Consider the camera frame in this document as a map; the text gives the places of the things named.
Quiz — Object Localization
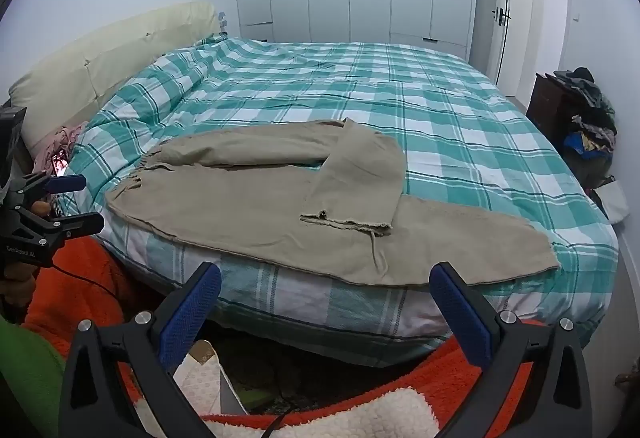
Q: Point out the pile of clothes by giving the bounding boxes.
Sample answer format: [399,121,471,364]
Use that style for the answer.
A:
[547,66,618,189]

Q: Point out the black cable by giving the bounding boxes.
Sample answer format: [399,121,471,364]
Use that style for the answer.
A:
[262,405,301,438]
[47,265,126,306]

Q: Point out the white door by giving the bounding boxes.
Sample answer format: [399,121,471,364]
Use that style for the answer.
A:
[487,0,538,101]

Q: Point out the teal plaid duvet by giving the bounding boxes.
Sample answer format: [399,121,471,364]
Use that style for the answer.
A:
[52,34,621,369]

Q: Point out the pink cloth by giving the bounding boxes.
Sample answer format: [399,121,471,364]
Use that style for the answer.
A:
[32,123,90,176]

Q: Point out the orange fleece robe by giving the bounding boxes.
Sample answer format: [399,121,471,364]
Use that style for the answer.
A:
[22,235,538,438]

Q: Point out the beige pants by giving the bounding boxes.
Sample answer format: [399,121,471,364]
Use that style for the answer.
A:
[104,118,561,289]

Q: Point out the cream padded headboard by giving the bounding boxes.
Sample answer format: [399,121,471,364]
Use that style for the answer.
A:
[7,0,222,153]

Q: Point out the patterned rug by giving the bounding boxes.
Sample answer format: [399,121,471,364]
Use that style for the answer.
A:
[212,328,391,416]

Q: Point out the person's left hand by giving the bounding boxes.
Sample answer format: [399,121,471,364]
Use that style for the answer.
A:
[0,263,40,319]

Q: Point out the dark wooden cabinet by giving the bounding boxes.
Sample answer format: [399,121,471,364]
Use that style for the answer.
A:
[526,72,586,153]

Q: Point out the green cloth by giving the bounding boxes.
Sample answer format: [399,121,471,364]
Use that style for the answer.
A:
[0,318,68,438]

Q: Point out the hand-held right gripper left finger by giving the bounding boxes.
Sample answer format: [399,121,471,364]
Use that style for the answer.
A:
[59,262,222,438]

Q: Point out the white bag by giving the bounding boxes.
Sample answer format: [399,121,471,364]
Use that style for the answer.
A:
[592,178,632,225]

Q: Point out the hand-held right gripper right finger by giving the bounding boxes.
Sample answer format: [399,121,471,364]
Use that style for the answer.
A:
[429,262,593,438]

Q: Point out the white patterned cardboard box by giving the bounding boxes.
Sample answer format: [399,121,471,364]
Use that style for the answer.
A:
[132,339,250,438]

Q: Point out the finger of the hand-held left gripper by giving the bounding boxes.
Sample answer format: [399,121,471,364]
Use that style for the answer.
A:
[25,173,87,207]
[15,207,105,249]

